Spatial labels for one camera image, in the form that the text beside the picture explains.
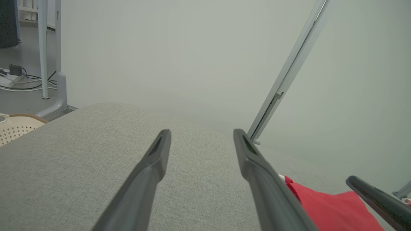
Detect dark equipment cabinet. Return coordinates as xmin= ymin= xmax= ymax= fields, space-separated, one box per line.
xmin=0 ymin=0 xmax=19 ymax=49

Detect tangled cable bundle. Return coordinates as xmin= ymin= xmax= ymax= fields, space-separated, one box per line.
xmin=0 ymin=70 xmax=58 ymax=93

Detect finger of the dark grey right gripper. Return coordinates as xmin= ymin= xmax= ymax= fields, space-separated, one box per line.
xmin=346 ymin=175 xmax=411 ymax=231

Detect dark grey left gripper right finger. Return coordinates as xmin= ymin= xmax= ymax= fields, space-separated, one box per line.
xmin=233 ymin=129 xmax=318 ymax=231

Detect grey metal partition post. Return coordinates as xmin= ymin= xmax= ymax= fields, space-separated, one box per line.
xmin=392 ymin=180 xmax=411 ymax=200
xmin=247 ymin=0 xmax=329 ymax=145
xmin=35 ymin=0 xmax=78 ymax=118

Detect beige perforated laundry basket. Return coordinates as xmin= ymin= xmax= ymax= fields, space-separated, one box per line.
xmin=0 ymin=113 xmax=48 ymax=147

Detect white metal table leg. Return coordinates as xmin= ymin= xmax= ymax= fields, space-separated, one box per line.
xmin=37 ymin=0 xmax=50 ymax=100

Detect white power strip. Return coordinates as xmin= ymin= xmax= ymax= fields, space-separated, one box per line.
xmin=0 ymin=68 xmax=24 ymax=89

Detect red basketball jersey white sleeves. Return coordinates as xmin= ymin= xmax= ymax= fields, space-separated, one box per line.
xmin=278 ymin=174 xmax=386 ymax=231

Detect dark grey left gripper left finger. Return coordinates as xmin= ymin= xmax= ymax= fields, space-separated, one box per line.
xmin=92 ymin=129 xmax=171 ymax=231

